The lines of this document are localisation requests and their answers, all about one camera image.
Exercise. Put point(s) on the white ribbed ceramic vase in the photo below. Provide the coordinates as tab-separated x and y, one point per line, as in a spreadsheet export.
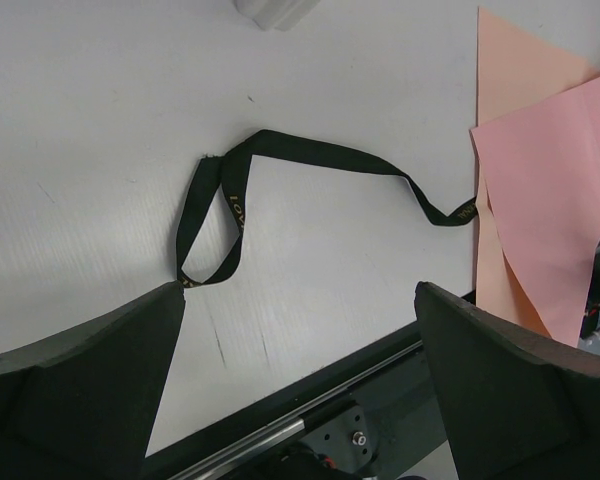
279	15

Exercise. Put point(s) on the pink wrapping paper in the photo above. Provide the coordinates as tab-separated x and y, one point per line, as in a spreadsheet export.
538	146

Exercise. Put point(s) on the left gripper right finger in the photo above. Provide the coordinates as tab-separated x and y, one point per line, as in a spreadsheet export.
515	404

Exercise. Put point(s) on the black gold-lettered ribbon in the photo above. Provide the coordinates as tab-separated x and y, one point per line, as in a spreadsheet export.
229	174

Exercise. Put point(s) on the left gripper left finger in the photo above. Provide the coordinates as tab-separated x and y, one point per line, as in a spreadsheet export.
82	403

